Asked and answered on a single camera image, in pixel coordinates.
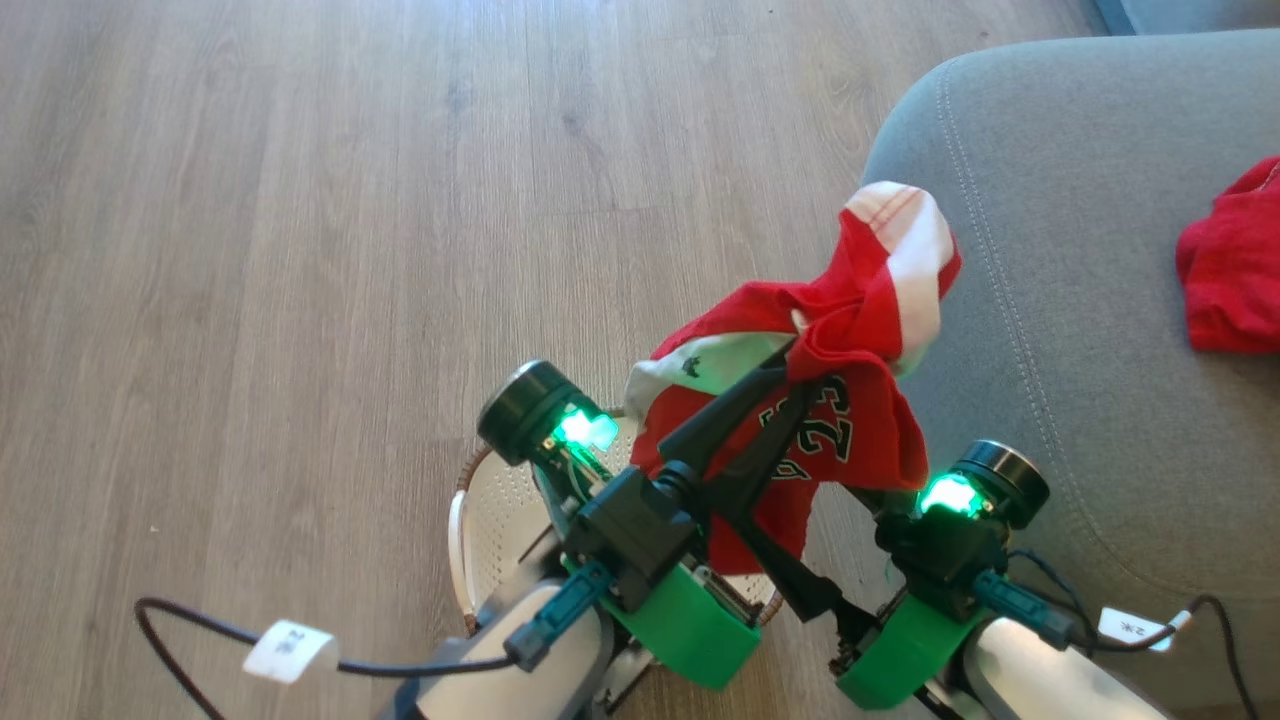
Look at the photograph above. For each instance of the white perforated laundry basket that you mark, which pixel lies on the white perforated laundry basket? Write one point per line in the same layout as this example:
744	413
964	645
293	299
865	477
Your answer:
500	510

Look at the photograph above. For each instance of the grey fabric sofa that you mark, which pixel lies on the grey fabric sofa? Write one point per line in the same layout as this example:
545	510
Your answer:
1080	330

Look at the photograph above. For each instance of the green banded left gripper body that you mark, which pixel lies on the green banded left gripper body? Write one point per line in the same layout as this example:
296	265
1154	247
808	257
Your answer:
690	630

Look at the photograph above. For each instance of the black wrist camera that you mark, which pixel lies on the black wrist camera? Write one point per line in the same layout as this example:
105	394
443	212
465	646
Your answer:
950	550
630	530

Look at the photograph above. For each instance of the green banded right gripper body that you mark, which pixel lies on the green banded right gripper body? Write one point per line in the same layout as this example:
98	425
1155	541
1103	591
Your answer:
905	655

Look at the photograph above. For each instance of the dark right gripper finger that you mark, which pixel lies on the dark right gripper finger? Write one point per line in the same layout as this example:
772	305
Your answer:
880	503
795	575

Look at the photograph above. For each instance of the plain red garment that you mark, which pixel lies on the plain red garment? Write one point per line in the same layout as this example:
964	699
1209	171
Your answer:
1235	270

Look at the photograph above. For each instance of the blue grey upholstered furniture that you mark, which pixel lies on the blue grey upholstered furniture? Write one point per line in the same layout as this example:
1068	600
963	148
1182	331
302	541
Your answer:
1190	14

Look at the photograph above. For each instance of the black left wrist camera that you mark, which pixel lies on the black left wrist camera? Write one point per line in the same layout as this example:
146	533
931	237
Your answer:
630	530

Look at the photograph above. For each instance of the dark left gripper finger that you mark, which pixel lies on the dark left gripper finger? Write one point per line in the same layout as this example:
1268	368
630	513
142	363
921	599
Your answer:
725	410
760	455

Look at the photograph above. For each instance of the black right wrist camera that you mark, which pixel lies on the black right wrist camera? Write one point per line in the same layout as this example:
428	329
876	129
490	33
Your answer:
950	550

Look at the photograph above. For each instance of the red white 23 jersey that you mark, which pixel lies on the red white 23 jersey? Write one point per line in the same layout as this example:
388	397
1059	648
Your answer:
860	320

